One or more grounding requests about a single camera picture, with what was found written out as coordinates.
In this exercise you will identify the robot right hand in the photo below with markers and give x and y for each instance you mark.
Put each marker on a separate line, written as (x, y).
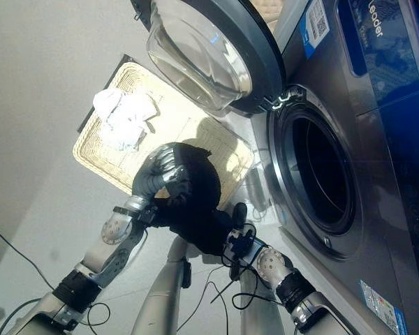
(240, 213)

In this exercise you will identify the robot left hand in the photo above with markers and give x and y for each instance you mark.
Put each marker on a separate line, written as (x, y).
(147, 181)

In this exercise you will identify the black garment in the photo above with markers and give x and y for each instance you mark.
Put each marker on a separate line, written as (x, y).
(199, 202)

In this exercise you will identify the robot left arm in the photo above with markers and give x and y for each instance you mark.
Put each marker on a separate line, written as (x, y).
(104, 251)

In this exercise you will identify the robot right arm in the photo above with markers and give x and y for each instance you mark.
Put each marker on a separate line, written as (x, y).
(283, 272)

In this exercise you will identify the grey front-load washing machine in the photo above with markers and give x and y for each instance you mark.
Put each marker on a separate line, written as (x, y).
(370, 174)

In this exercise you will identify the round glass washing machine door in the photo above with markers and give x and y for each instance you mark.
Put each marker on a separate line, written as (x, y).
(209, 52)

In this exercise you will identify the flat wicker basket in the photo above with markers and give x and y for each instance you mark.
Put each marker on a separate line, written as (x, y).
(125, 164)

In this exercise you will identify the white crumpled cloth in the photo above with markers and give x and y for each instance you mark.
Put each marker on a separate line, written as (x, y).
(125, 113)

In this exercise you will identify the robot right leg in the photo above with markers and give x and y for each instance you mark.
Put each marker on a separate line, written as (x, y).
(262, 314)

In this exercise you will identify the robot leg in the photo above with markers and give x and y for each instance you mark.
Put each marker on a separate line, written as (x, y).
(262, 314)
(164, 296)

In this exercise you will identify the robot left leg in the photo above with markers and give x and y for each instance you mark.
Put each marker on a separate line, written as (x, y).
(164, 296)

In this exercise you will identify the chrome door hinge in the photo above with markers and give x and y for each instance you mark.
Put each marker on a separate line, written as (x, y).
(288, 97)

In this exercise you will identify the colourful energy sticker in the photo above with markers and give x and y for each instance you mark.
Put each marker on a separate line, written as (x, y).
(384, 307)

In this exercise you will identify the blue white QR label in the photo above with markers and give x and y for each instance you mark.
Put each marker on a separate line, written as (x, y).
(314, 26)

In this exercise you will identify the beige woven basket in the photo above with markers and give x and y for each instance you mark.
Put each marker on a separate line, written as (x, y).
(263, 12)

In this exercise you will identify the glossy blue control panel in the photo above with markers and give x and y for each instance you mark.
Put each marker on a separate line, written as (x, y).
(387, 45)

